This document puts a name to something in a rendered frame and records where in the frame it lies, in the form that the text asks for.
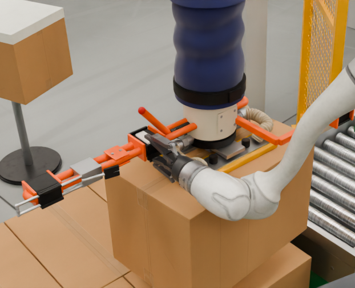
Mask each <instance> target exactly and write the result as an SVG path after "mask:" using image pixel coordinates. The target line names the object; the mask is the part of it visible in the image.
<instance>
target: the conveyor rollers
mask: <svg viewBox="0 0 355 288"><path fill-rule="evenodd" d="M347 135H349V136H351V137H353V138H355V132H354V126H351V127H350V128H348V131H347ZM347 135H345V134H343V133H338V134H337V135H336V138H335V140H336V142H338V143H340V144H342V145H344V146H346V147H348V148H350V149H352V150H354V151H355V139H353V138H351V137H349V136H347ZM323 148H324V149H325V150H327V151H330V152H331V153H333V154H335V155H338V156H339V157H341V158H343V159H345V160H347V161H349V162H351V163H352V164H354V165H355V152H353V151H351V150H349V149H347V148H345V147H343V146H341V145H339V144H337V143H335V142H333V141H331V140H329V139H327V140H326V141H325V142H324V144H323ZM314 157H315V158H317V159H319V160H320V161H322V162H324V163H326V164H328V165H329V166H331V167H334V168H335V169H337V170H339V171H341V172H343V173H344V174H346V175H348V176H350V177H352V178H354V179H355V166H353V165H351V164H349V163H347V162H345V161H343V160H341V159H339V158H337V157H335V156H334V155H332V154H330V153H328V152H326V151H324V150H322V149H321V148H319V147H317V146H315V147H314ZM312 171H314V172H315V173H317V174H319V175H321V176H323V177H324V178H326V179H328V180H330V181H332V182H333V183H335V184H337V185H339V186H341V187H342V188H344V189H346V190H347V191H349V192H351V193H353V194H355V181H353V180H351V179H349V178H348V177H346V176H344V175H342V174H340V173H338V172H336V171H335V170H333V169H331V168H329V167H327V166H325V165H323V164H322V163H320V162H318V161H316V160H315V159H313V169H312ZM311 186H313V187H314V188H316V189H318V190H319V191H321V192H323V193H325V194H326V195H328V196H330V197H332V198H333V199H335V200H337V201H339V202H340V203H342V204H343V205H345V206H347V207H349V208H350V209H352V210H354V211H355V197H353V196H351V195H350V194H348V193H346V192H344V191H342V190H341V189H339V188H338V187H335V186H333V185H332V184H330V183H329V182H327V181H325V180H323V179H321V178H320V177H318V176H316V175H314V174H312V181H311ZM309 201H310V202H311V203H313V204H315V205H316V206H318V207H320V208H321V209H323V210H325V211H326V212H328V213H329V214H331V215H333V216H335V217H336V218H338V219H340V220H341V221H343V222H345V223H346V224H348V225H349V226H351V227H353V228H354V229H355V214H353V213H351V212H350V211H348V210H347V209H345V208H343V207H341V206H340V205H338V204H336V203H334V202H333V201H331V200H329V199H327V198H326V197H324V196H323V195H321V194H319V193H317V192H316V191H314V190H312V189H310V199H309ZM308 219H310V220H311V221H313V222H315V223H316V224H318V225H319V226H321V227H323V228H324V229H326V230H327V231H329V232H331V233H332V234H334V235H335V236H337V237H339V238H340V239H342V240H343V241H345V242H346V243H348V244H350V245H351V246H353V247H355V233H354V232H352V231H351V230H349V229H348V228H346V227H345V226H343V225H341V224H339V223H338V222H336V221H335V220H333V219H331V218H329V217H328V216H326V215H325V214H323V213H322V212H320V211H318V210H316V209H315V208H313V207H312V206H310V205H309V211H308Z"/></svg>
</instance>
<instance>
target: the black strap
mask: <svg viewBox="0 0 355 288"><path fill-rule="evenodd" d="M173 87H174V93H175V94H176V95H177V96H178V97H179V98H180V99H182V100H184V101H186V102H189V103H193V104H196V105H207V106H209V105H221V104H225V103H231V102H234V101H236V100H238V99H240V98H241V96H242V95H243V94H244V92H245V89H246V75H245V73H244V74H243V78H242V80H241V81H240V82H239V83H238V84H237V85H236V86H235V87H233V88H230V89H227V90H224V91H218V92H199V91H193V90H188V89H185V88H183V87H181V86H180V85H178V84H177V83H176V82H175V77H174V76H173Z"/></svg>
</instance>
